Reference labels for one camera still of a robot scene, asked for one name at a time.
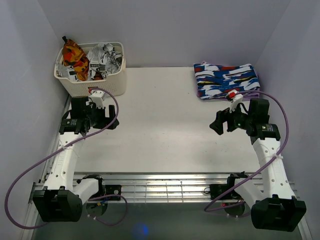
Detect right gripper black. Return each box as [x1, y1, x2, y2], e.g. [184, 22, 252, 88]
[209, 100, 253, 135]

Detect cream perforated plastic basket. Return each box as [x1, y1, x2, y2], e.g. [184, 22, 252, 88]
[53, 41, 127, 97]

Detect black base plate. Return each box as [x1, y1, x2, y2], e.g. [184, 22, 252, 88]
[209, 184, 242, 200]
[102, 184, 122, 202]

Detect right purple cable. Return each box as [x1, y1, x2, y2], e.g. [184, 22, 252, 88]
[204, 90, 290, 219]

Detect blue red white folded trousers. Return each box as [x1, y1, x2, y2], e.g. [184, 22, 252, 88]
[193, 62, 261, 100]

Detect orange camouflage trousers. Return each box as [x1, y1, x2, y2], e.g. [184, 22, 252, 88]
[62, 36, 90, 82]

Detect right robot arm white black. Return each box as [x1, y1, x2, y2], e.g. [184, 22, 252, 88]
[209, 98, 307, 232]

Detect newspaper print trousers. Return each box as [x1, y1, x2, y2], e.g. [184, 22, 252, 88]
[55, 43, 123, 82]

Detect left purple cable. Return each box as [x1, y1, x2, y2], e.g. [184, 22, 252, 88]
[4, 87, 129, 230]

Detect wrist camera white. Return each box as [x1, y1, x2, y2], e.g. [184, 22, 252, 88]
[88, 90, 107, 109]
[227, 90, 243, 113]

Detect aluminium rail frame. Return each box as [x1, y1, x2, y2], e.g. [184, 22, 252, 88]
[27, 139, 313, 240]

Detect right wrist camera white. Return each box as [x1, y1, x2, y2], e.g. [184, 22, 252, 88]
[227, 90, 243, 113]

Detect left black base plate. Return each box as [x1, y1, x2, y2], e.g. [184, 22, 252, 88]
[102, 184, 122, 202]

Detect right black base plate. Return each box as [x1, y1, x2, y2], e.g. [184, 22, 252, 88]
[209, 184, 242, 200]

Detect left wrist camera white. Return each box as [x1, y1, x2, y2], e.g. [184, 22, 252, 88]
[88, 90, 107, 109]

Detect purple cable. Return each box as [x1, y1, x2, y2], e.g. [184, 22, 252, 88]
[204, 90, 290, 219]
[4, 87, 129, 230]

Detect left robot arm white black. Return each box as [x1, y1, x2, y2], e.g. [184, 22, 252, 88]
[32, 90, 119, 223]

